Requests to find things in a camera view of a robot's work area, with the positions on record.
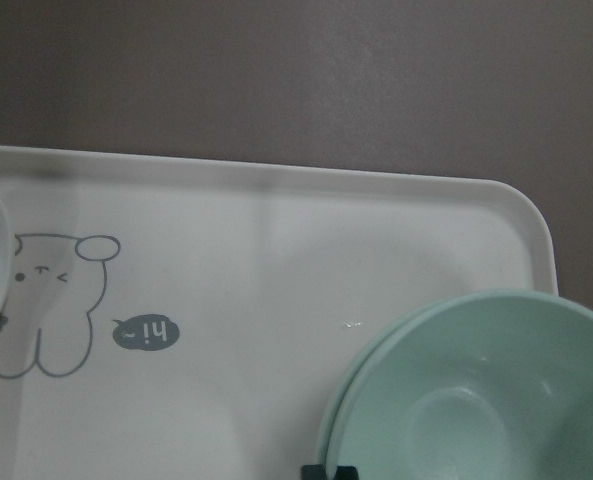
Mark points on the green bowl on tray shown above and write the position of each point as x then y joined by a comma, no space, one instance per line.
333,400

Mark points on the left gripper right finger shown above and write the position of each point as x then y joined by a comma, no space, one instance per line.
346,473

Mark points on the green bowl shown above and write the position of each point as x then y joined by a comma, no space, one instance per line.
496,385
333,400

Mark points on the beige serving tray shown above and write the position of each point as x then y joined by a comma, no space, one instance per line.
187,319

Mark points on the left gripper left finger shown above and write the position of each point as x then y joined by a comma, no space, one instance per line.
312,472

